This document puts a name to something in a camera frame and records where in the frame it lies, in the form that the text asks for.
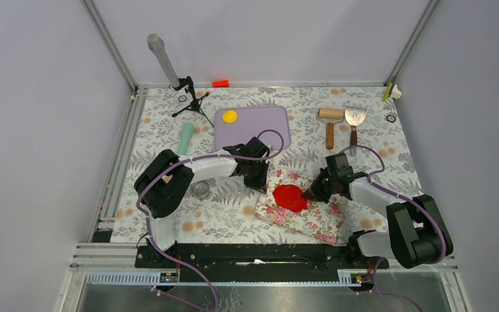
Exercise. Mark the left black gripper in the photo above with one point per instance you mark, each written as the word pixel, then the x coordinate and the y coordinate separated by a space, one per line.
pixel 258 185

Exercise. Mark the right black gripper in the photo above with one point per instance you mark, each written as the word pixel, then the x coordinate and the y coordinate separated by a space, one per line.
pixel 314 192

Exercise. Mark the red dough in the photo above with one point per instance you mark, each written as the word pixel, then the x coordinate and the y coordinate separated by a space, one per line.
pixel 290 197

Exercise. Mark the floral tray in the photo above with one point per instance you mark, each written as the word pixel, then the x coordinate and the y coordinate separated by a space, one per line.
pixel 305 211

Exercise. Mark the clear round cutter cup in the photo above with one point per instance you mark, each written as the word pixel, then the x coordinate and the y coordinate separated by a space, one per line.
pixel 200 190

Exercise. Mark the wooden dough roller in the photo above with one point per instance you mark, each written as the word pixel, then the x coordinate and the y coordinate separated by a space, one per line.
pixel 330 117

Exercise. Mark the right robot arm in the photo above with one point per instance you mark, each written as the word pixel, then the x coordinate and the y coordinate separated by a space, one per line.
pixel 416 232

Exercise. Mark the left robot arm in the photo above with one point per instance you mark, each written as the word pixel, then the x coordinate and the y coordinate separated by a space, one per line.
pixel 163 184

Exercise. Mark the yellow dough disc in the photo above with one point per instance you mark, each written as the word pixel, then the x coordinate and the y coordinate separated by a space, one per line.
pixel 230 116

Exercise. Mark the metal dough scraper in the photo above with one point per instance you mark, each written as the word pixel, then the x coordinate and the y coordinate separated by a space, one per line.
pixel 354 116

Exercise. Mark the purple tray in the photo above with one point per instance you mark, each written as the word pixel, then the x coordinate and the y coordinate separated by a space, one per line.
pixel 269 123

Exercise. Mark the floral table mat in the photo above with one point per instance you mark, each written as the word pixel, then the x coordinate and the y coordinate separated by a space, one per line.
pixel 229 212

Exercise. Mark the mint green rolling pin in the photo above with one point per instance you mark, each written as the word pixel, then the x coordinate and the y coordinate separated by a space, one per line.
pixel 185 138

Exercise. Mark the black mini tripod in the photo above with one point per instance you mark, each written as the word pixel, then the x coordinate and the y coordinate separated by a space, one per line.
pixel 187 85

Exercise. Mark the white green clip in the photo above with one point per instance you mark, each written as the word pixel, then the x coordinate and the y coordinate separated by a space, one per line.
pixel 392 92

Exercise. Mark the orange red block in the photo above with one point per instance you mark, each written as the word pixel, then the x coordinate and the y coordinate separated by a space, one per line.
pixel 221 84

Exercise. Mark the grey microphone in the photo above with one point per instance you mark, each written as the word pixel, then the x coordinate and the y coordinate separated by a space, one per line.
pixel 156 45

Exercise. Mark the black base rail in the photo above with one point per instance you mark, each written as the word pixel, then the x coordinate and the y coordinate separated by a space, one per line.
pixel 246 263

